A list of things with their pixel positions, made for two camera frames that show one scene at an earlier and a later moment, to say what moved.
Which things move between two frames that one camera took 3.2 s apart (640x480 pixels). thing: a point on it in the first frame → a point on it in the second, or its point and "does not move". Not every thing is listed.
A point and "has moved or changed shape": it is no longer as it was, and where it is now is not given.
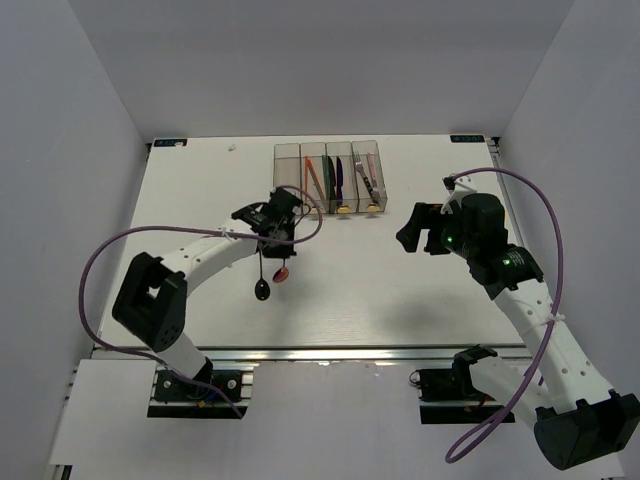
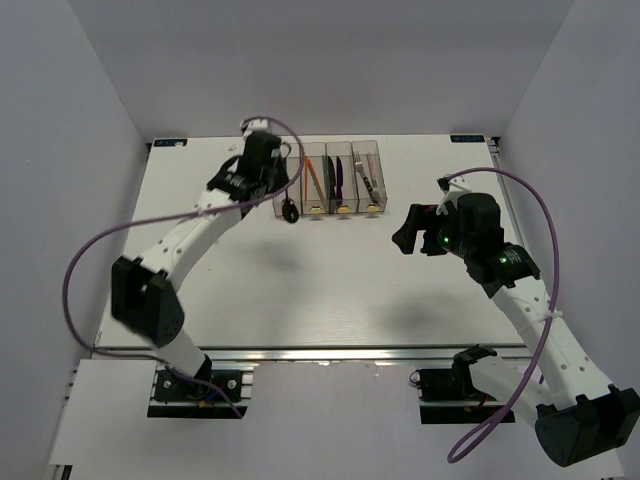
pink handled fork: (376, 193) does not move
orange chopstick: (306, 160) does not move
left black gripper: (282, 252) → (283, 180)
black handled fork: (359, 167) does not move
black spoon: (261, 287) has moved or changed shape
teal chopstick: (326, 176) does not move
